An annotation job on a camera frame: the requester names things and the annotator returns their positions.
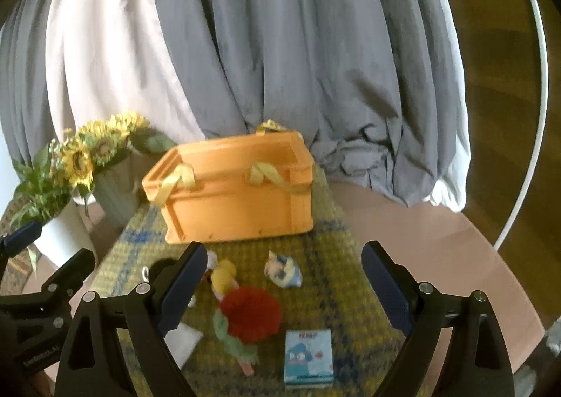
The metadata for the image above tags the green leafy plant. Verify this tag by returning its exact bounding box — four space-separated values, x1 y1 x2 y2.
11 140 71 229

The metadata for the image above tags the small pastel plush toy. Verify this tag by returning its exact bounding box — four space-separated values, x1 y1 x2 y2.
263 251 303 289

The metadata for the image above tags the black mouse plush toy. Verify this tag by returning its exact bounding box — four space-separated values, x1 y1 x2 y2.
141 250 220 309

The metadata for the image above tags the small yellow plush toy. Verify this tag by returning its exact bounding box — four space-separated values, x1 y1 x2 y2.
210 259 239 301

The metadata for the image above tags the blue cartoon tissue pack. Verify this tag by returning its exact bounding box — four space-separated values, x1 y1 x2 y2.
283 330 334 388

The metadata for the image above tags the sunflower bouquet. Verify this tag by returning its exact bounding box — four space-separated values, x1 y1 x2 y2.
49 111 176 196

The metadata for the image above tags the white hoop tube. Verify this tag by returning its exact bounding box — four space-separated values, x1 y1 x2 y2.
492 0 550 249

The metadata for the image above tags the white flower pot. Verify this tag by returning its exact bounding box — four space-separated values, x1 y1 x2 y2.
34 200 97 269

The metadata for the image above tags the pale pink curtain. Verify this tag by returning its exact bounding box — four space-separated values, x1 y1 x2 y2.
46 0 204 143

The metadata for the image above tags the red green fuzzy plush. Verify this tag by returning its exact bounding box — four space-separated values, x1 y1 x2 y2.
213 286 282 377

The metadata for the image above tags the white cloth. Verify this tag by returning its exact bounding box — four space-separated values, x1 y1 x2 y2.
163 322 203 369

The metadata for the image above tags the patterned brown cushion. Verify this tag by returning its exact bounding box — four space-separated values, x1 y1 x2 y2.
1 198 41 295

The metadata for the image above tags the orange plastic storage crate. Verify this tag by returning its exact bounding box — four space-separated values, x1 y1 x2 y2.
142 121 314 244

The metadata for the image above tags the grey curtain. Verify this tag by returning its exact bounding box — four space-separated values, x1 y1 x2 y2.
1 0 471 212

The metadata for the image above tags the grey ribbed vase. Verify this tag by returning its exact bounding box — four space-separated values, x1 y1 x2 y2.
93 154 147 228

